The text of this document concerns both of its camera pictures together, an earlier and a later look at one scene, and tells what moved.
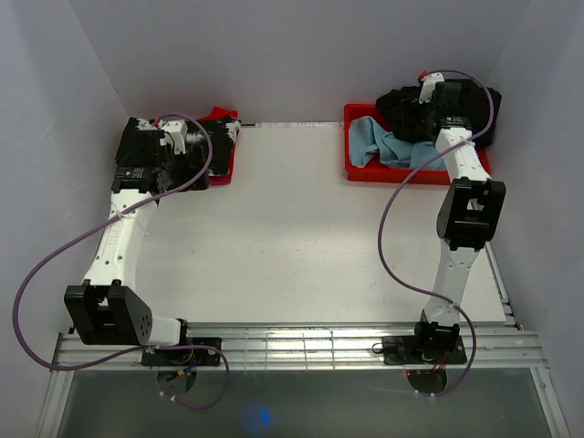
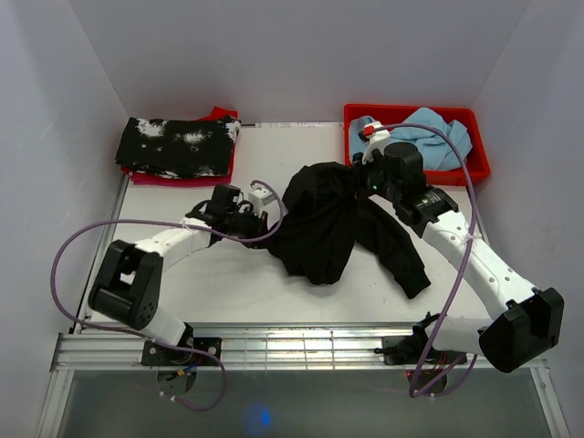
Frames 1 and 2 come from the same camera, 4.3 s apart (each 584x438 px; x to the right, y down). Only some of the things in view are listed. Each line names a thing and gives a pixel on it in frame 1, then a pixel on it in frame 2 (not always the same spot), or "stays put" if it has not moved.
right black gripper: x=411 y=109 → x=361 y=169
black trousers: x=389 y=111 → x=324 y=223
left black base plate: x=180 y=357 stays put
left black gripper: x=182 y=159 → x=259 y=227
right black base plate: x=402 y=350 stays put
